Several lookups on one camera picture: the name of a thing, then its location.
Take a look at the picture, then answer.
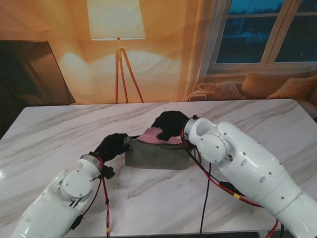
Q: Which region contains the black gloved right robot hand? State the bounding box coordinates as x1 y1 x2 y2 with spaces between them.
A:
151 111 191 142

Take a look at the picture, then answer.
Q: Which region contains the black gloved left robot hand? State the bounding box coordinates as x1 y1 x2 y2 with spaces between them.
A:
90 133 131 166

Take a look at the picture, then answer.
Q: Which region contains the pink paper document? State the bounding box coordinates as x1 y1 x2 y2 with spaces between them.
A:
139 127 183 146

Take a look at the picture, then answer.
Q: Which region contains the grey felt zip pouch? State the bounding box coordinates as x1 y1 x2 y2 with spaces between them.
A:
124 135 191 171

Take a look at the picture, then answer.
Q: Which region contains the beige throw blanket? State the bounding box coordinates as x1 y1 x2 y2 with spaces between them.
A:
185 89 211 102

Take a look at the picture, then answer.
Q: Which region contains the cream knitted cushion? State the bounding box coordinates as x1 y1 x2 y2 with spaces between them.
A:
197 81 246 101

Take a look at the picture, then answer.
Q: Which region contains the sheer cream curtain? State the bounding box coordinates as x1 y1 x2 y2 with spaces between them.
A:
182 0 232 101

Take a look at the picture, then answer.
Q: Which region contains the dark flat screen panel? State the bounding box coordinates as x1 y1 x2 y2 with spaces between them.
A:
0 39 76 106

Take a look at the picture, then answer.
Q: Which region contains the white framed window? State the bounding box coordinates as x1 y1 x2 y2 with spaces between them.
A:
207 0 317 75

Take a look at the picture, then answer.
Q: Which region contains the floor lamp with tripod legs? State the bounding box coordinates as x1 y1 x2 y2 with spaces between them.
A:
86 0 146 104

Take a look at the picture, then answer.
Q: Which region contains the orange knitted cushion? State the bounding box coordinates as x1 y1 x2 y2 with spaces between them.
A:
266 76 317 100

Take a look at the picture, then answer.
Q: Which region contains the beige sofa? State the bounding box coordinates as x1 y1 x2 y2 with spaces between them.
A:
232 69 317 119

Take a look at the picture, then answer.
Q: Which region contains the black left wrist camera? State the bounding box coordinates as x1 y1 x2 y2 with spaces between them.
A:
100 166 116 179

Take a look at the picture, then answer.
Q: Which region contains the red black left arm cable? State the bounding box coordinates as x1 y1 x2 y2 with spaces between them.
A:
69 157 111 238

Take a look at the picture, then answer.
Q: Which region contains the red black arm cable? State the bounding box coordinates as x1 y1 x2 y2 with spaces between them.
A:
69 157 111 238
180 128 284 238

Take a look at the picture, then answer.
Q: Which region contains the red black right arm cable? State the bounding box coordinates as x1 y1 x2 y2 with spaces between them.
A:
180 128 284 238

